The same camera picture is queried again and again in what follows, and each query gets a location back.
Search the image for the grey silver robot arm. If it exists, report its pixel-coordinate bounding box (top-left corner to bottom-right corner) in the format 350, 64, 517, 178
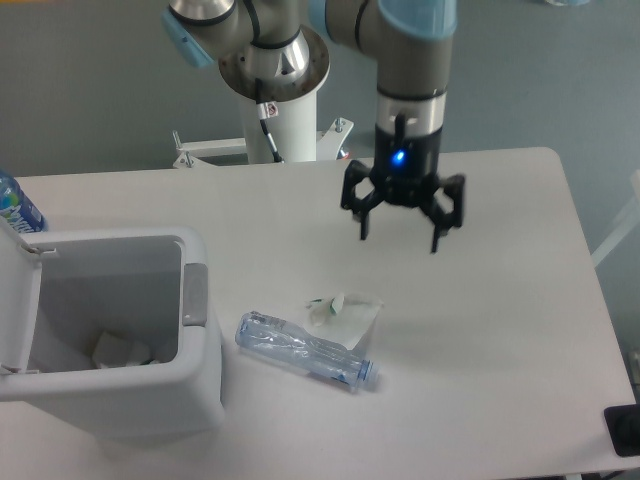
161, 1, 465, 237

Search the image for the black device at table edge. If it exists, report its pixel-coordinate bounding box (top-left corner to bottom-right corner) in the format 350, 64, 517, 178
604, 404, 639, 458

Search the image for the crushed clear plastic bottle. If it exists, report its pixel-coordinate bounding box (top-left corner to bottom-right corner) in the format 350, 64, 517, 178
235, 311, 379, 391

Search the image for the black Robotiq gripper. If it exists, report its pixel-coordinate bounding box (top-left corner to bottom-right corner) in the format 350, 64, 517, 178
339, 112, 467, 255

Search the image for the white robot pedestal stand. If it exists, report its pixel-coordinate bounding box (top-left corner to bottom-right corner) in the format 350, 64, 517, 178
172, 24, 356, 169

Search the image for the crumpled white paper in bin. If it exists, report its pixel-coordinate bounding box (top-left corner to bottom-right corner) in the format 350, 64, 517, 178
91, 331, 160, 369

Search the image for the white plastic trash can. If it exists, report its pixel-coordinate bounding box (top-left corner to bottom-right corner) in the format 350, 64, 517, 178
1, 227, 224, 438

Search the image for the blue labelled water bottle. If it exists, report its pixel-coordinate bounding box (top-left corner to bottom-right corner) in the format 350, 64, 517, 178
1, 171, 48, 234

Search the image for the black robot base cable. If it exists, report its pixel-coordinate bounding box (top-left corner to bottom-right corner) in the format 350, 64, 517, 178
253, 77, 285, 165

